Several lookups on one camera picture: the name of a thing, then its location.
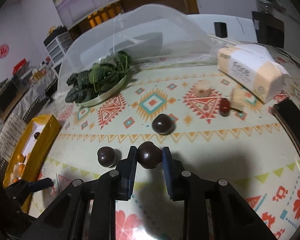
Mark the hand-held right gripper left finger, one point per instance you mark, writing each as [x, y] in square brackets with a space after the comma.
[130, 171]

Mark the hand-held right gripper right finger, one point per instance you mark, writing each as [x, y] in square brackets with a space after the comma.
[168, 172]

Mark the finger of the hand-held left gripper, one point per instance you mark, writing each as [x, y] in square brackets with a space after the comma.
[40, 184]

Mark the yellow cardboard box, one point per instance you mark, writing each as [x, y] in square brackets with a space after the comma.
[50, 127]

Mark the pale green oval plate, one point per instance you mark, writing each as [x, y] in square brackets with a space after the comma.
[107, 95]

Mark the red date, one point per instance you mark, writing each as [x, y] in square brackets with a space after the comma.
[225, 107]

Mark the peeled pale fruit chunk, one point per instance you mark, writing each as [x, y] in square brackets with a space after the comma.
[203, 87]

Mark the dark appliance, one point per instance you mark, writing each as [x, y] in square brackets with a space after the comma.
[7, 96]

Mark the plate of green spinach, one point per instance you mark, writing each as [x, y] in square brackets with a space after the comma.
[100, 77]

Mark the sugarcane piece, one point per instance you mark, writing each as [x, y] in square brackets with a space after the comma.
[238, 99]

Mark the tissue paper pack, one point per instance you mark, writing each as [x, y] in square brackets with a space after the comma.
[250, 72]

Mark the black smartphone in case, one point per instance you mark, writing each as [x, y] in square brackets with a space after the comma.
[295, 125]

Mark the plastic drawer unit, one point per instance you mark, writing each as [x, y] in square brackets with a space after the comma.
[57, 47]

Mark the small black cube device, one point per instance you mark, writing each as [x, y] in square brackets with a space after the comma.
[220, 29]

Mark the white mesh food cover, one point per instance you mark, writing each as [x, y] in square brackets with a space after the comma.
[152, 20]

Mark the white appliance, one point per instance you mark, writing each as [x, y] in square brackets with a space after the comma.
[240, 26]

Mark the black box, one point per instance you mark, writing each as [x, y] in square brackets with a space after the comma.
[267, 28]

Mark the clear water bottle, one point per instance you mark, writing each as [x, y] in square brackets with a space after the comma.
[263, 1]

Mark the red wall ornament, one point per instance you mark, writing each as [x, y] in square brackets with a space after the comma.
[2, 50]

